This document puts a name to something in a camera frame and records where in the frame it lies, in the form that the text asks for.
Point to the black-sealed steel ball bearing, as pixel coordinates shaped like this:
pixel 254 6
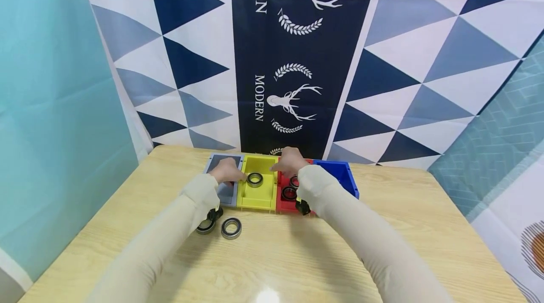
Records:
pixel 205 230
pixel 284 196
pixel 225 232
pixel 250 184
pixel 292 181

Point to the yellow plastic bin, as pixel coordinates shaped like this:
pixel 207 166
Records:
pixel 259 195

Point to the person's left thumb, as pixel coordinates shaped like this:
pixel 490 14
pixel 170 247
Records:
pixel 240 176

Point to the gray plastic bin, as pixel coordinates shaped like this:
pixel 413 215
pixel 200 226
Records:
pixel 227 197

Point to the person's left forearm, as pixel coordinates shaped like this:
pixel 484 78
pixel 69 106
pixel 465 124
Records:
pixel 163 234

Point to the person's right forearm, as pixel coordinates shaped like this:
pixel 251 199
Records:
pixel 361 227

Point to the blue plastic bin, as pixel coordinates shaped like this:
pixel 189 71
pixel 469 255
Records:
pixel 332 167

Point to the red plastic bin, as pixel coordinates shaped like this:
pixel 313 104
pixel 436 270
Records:
pixel 284 205

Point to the person's right hand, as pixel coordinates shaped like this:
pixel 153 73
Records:
pixel 291 161

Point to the person's left hand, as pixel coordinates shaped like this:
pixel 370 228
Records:
pixel 224 170

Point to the person's right thumb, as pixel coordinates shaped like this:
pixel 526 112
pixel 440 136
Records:
pixel 276 166

